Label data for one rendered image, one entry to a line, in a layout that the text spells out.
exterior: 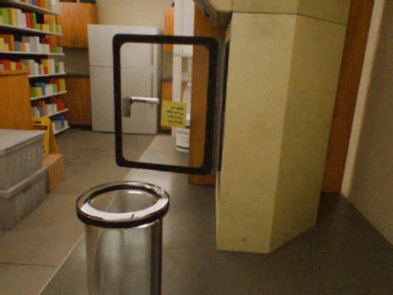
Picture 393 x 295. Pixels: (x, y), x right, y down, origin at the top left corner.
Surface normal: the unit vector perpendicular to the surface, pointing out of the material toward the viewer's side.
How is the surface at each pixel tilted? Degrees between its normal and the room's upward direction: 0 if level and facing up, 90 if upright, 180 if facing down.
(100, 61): 90
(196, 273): 0
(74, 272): 0
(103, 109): 90
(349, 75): 90
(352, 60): 90
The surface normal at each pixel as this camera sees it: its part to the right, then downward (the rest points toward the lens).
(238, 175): -0.05, 0.26
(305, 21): 0.67, 0.22
